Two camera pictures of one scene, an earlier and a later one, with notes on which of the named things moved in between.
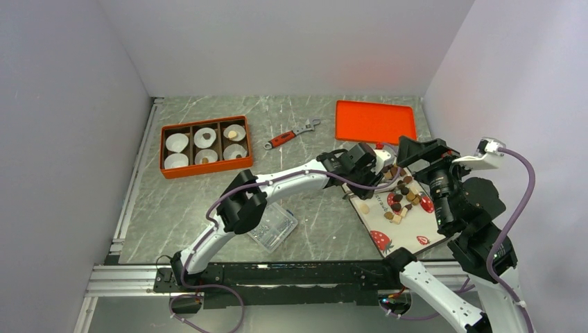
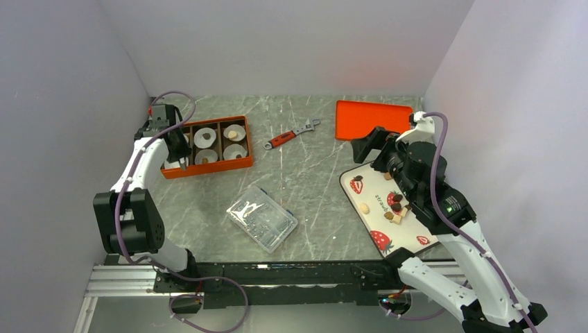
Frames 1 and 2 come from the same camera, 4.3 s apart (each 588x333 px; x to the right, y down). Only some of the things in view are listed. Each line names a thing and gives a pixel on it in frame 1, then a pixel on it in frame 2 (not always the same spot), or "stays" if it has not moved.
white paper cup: x=211 y=155 stays
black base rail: x=292 y=284 stays
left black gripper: x=373 y=179 -> x=184 y=150
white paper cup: x=240 y=130 stays
